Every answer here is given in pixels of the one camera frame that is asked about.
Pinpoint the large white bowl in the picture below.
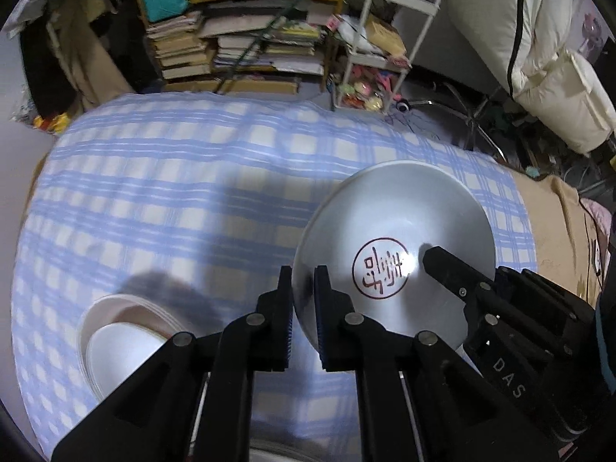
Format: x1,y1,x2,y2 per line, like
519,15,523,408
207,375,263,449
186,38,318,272
77,294,189,402

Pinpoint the small red patterned bowl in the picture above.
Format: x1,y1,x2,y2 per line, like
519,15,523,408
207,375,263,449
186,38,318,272
292,161,496,349

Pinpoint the beige blanket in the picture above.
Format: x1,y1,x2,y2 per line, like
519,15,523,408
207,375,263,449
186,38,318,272
512,171,612,306

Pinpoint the blue checked tablecloth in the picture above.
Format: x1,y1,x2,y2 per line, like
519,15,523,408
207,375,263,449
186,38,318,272
12,93,538,454

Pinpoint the white padded duvet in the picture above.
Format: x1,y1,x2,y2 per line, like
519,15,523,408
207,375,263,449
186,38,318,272
447,0,615,153

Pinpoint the white metal trolley cart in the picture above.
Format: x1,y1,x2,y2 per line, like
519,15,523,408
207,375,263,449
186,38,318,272
333,0,442,115

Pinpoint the wooden bookshelf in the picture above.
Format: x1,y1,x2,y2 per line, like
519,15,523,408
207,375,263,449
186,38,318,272
137,0,345,94

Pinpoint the yellow plastic bag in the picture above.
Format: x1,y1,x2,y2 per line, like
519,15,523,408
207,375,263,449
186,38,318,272
33,113,71,136

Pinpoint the stack of books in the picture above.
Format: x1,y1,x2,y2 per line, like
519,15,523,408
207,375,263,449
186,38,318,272
146,10,216,81

